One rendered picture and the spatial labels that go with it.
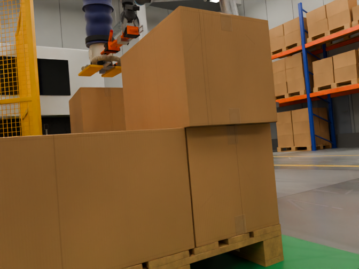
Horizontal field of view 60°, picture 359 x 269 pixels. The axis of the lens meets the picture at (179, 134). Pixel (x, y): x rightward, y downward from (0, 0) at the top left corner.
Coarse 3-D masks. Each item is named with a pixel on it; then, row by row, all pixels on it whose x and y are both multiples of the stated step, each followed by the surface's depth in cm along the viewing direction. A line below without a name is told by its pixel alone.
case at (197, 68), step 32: (160, 32) 115; (192, 32) 105; (224, 32) 111; (256, 32) 119; (128, 64) 146; (160, 64) 117; (192, 64) 104; (224, 64) 110; (256, 64) 118; (128, 96) 148; (160, 96) 118; (192, 96) 103; (224, 96) 109; (256, 96) 117; (128, 128) 150; (160, 128) 120
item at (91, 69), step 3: (90, 66) 225; (93, 66) 226; (96, 66) 227; (99, 66) 228; (102, 66) 229; (84, 69) 237; (87, 69) 233; (90, 69) 233; (93, 69) 234; (96, 69) 235; (99, 69) 235; (81, 72) 245; (84, 72) 241; (87, 72) 242; (90, 72) 242; (93, 72) 243; (96, 72) 244; (81, 75) 252; (84, 75) 253; (87, 75) 253; (90, 75) 254
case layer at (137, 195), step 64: (192, 128) 106; (256, 128) 121; (0, 192) 77; (64, 192) 84; (128, 192) 93; (192, 192) 104; (256, 192) 119; (0, 256) 76; (64, 256) 83; (128, 256) 92
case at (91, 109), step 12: (84, 96) 221; (96, 96) 225; (108, 96) 229; (120, 96) 233; (72, 108) 257; (84, 108) 220; (96, 108) 224; (108, 108) 228; (120, 108) 232; (72, 120) 261; (84, 120) 220; (96, 120) 224; (108, 120) 228; (120, 120) 232; (72, 132) 265; (84, 132) 219
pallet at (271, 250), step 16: (224, 240) 112; (240, 240) 113; (256, 240) 117; (272, 240) 121; (176, 256) 99; (192, 256) 102; (208, 256) 106; (240, 256) 130; (256, 256) 122; (272, 256) 120
